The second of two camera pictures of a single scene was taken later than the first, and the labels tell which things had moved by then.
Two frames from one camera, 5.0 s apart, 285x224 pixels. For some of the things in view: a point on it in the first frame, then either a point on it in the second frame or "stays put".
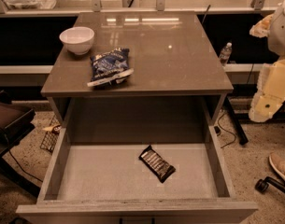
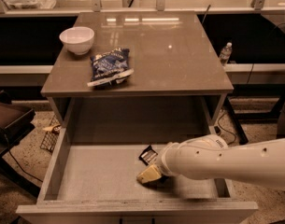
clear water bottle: [225, 53] stays put
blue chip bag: [109, 67] stays put
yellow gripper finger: [264, 106] -> [149, 175]
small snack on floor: [55, 129] stays put
